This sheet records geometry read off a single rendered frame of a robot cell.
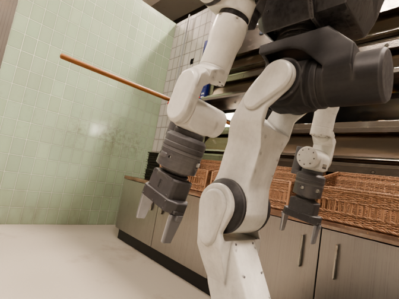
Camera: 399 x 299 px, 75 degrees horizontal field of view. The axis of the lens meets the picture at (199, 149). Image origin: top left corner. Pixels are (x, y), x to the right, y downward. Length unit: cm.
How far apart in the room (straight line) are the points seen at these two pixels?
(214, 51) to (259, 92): 18
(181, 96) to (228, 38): 15
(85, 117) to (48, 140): 41
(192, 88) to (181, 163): 14
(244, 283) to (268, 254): 73
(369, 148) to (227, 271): 133
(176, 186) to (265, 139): 28
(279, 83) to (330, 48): 12
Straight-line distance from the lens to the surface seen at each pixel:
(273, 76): 66
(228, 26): 56
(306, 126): 199
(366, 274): 125
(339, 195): 131
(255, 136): 67
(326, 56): 65
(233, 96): 227
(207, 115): 53
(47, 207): 288
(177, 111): 50
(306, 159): 87
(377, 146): 183
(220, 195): 65
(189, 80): 51
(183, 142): 50
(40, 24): 298
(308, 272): 133
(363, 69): 62
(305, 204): 90
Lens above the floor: 67
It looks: 6 degrees up
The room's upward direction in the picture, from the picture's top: 10 degrees clockwise
